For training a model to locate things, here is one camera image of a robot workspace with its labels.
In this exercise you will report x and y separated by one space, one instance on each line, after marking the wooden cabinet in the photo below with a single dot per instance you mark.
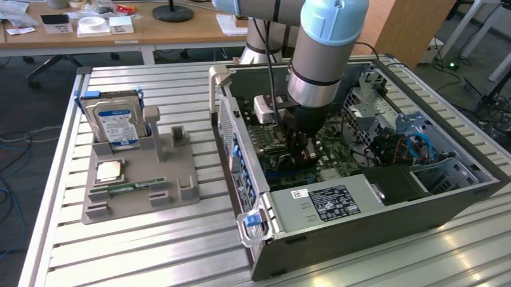
431 30

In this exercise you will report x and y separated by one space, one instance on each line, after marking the grey power supply black label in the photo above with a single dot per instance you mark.
287 215

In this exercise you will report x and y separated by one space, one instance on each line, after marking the green motherboard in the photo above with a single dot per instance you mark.
336 151

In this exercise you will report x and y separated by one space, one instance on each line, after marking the CPU socket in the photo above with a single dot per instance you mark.
278 137

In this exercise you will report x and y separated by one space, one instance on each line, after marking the beige tape roll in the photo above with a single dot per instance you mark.
76 3

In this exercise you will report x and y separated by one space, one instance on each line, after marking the white tape roll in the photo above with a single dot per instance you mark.
91 26

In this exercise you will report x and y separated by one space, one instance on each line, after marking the long blue expansion slot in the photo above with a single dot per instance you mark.
274 174

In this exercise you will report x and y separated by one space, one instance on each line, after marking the blue case latch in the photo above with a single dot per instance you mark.
251 223

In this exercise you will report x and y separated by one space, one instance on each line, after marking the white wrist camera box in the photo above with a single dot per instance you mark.
263 110

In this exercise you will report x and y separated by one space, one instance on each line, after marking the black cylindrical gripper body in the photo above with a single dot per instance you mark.
306 119

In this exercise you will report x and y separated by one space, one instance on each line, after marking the black chair base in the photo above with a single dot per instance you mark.
44 67

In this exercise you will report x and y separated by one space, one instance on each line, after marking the silver chipset heat sink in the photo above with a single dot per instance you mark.
330 175

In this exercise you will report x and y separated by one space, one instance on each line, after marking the silver CPU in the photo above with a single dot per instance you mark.
110 172

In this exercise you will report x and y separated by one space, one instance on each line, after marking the silver metal bracket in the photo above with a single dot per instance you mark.
411 119

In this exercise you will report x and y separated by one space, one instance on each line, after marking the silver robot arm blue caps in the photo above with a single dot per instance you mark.
319 59

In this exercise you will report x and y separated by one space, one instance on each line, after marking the black device green light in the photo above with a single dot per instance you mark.
452 64

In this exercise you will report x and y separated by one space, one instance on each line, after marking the white paper stack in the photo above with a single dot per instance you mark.
230 28

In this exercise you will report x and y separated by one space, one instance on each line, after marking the perforated metal drive cage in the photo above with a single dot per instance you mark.
367 116

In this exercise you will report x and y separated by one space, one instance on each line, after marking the black round lamp base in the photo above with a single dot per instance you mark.
174 14

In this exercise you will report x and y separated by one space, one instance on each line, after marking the small red item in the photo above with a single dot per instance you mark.
124 10

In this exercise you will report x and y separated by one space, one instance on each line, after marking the white device red mark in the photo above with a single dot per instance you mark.
435 51

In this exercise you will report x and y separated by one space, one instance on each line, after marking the dark plastic bag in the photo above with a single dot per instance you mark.
99 7

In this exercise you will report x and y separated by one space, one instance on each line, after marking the metal disk bay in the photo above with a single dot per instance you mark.
459 176

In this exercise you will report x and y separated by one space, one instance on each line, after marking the black tripod stand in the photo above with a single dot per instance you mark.
496 86

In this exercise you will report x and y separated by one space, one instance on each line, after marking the red and white card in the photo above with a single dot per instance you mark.
20 30

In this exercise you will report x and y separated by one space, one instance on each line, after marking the black and white label box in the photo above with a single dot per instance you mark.
56 19

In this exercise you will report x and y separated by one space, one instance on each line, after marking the flat white box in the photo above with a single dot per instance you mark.
94 33

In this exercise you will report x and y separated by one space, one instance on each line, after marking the grey cup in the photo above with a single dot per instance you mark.
58 3

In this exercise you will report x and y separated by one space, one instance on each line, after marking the grey parts rack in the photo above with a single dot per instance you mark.
143 170

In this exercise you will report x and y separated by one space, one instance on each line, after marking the open grey PC case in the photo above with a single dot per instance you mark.
359 239

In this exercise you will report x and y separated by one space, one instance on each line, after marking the hard disk blue label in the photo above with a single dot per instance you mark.
114 125

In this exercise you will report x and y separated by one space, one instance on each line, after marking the clear plastic bag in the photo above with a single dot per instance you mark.
16 15

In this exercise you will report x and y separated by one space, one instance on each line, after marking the wooden desk white frame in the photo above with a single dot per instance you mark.
199 33

